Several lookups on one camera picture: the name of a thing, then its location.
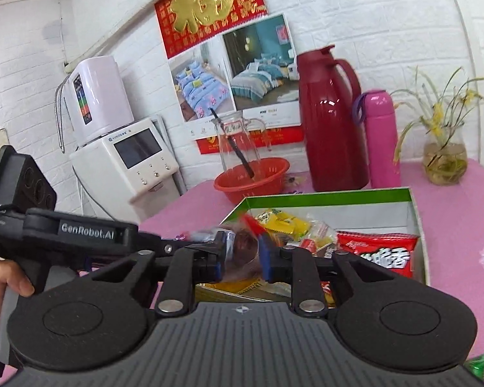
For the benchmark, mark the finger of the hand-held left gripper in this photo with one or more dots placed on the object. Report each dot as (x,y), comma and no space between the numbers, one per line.
(157,242)

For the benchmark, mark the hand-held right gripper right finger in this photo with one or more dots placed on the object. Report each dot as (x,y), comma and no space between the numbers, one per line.
(266,262)

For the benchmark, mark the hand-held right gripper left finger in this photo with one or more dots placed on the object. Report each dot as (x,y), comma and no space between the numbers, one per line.
(222,260)

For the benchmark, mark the clear-wrapped snack packet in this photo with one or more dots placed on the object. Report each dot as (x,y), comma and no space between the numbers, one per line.
(244,252)

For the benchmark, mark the green-rimmed white cardboard box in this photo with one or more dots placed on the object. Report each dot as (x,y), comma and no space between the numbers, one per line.
(347,213)

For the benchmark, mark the person's left hand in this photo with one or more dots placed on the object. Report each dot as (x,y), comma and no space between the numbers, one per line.
(12,276)

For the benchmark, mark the yellow foil packet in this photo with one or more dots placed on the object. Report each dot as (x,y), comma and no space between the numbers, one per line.
(242,288)

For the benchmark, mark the yellow snack packet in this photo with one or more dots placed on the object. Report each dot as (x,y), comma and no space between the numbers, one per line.
(284,225)

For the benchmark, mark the clear wrapped snack packet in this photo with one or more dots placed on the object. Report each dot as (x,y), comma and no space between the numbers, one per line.
(320,236)

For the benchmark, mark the red plastic basin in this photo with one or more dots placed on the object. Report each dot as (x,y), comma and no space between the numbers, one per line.
(262,187)

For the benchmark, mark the white water dispenser with screen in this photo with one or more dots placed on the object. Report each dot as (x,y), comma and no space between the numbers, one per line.
(137,169)

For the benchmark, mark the large red snack packet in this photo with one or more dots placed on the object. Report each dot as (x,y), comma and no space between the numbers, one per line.
(379,254)

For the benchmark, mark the dark stirring stick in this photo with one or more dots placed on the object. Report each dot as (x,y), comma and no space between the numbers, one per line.
(236,147)

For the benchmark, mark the clear glass pitcher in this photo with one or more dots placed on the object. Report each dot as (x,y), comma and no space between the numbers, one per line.
(242,129)

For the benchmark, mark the dark red thermos jug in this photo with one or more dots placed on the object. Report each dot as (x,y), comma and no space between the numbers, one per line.
(330,137)

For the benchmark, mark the white water purifier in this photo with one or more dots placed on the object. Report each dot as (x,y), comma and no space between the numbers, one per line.
(101,96)

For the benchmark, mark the pink bottle with purple lid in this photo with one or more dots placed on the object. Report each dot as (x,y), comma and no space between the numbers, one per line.
(381,141)

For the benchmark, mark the pink floral tablecloth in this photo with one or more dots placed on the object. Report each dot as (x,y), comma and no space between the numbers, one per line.
(455,225)

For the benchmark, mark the glass vase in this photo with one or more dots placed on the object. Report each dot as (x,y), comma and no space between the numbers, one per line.
(445,165)

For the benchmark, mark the yellow flowering plant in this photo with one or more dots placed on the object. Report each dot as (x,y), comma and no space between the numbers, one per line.
(437,113)

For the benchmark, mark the wall calendar poster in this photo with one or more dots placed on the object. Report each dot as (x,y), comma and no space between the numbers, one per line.
(246,68)

